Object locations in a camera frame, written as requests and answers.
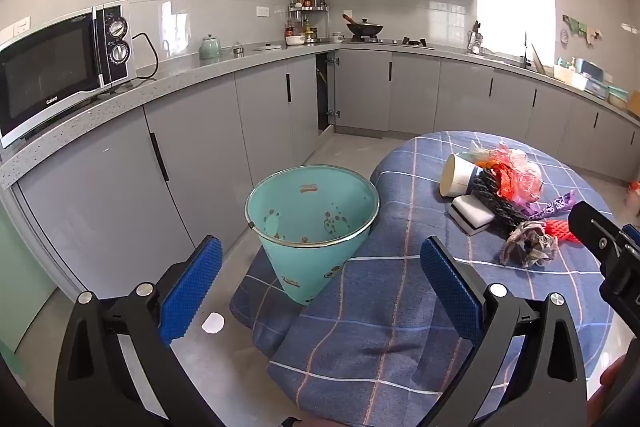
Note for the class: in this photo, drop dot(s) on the small glass jar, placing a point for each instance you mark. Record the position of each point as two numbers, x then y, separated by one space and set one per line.
239 49

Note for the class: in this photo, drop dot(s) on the white paper scrap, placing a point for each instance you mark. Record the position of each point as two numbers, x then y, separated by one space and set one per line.
214 323

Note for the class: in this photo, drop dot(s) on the clear plastic bag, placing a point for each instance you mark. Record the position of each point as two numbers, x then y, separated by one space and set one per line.
529 184

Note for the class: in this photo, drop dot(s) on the blue plaid tablecloth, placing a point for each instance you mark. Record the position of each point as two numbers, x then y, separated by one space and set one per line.
380 317

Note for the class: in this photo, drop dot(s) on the purple snack wrapper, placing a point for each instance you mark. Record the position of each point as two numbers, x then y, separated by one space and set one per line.
555 206

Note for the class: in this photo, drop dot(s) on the dark knitted cloth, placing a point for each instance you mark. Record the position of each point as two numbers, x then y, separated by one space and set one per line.
492 199

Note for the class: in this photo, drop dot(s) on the metal spice rack with bottles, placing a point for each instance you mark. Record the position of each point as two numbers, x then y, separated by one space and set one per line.
307 9

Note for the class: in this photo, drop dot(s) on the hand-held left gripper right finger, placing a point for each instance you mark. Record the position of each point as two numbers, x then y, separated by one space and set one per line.
450 287

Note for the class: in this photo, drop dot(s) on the teal trash bin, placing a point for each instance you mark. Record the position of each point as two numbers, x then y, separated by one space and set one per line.
310 227

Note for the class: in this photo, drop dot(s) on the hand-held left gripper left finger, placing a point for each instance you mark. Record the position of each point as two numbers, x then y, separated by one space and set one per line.
190 292

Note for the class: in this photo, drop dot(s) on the white paper cup blue stripes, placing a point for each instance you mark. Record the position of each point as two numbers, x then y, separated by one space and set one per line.
457 174

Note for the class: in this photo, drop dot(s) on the grey base cabinets with countertop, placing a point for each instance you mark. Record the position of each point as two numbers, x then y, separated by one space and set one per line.
200 147

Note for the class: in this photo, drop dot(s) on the white bowl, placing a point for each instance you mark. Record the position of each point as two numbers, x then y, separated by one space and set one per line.
295 40

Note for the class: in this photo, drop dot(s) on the pale green door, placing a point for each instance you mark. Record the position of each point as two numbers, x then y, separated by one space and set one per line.
20 282

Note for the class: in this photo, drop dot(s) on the black wok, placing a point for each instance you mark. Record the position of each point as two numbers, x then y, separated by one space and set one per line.
365 28

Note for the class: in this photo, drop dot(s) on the stacked storage containers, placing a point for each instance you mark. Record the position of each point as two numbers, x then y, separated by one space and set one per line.
595 74

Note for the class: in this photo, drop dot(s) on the sink faucet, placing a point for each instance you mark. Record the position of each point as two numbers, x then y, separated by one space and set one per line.
525 49

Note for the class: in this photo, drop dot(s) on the gas stove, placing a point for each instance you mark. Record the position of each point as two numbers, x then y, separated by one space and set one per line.
400 42

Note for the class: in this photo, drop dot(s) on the silver black microwave oven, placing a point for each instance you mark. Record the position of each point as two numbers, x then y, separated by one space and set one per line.
50 72

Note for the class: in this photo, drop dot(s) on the bright window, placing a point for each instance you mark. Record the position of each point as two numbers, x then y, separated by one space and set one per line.
515 7

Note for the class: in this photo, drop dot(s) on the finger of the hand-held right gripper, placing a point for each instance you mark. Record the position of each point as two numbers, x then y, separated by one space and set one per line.
632 235
595 232

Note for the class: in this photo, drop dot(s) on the pale green kettle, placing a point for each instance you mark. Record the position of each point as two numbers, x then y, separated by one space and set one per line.
210 48

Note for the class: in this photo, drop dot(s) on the white wall outlet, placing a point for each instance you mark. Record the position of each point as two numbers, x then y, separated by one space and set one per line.
262 11

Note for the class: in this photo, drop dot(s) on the red plastic bag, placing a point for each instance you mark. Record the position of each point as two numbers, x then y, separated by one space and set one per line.
500 157

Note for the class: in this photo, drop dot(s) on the wall decoration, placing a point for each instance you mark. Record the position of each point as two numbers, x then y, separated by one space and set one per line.
580 27

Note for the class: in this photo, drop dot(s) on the white sponge block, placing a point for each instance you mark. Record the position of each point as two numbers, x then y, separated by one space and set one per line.
470 213

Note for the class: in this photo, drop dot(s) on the red foam net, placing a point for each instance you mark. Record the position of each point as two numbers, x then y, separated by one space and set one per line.
557 232

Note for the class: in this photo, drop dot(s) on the crumpled grey paper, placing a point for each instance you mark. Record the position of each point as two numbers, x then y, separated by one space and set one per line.
530 244

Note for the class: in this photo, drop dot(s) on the utensil holder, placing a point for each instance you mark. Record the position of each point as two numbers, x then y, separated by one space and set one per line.
475 39

